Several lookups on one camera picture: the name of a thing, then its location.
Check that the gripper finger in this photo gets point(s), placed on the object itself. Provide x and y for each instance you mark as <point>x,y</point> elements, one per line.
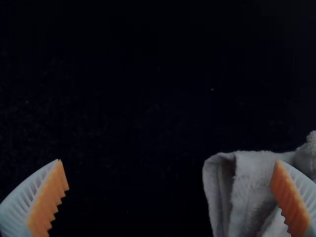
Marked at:
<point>298,205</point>
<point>32,207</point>

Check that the pale towel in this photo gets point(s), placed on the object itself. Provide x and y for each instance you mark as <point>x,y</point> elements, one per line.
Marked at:
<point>247,185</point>

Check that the black mat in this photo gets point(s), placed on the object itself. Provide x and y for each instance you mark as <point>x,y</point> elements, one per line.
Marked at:
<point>123,74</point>

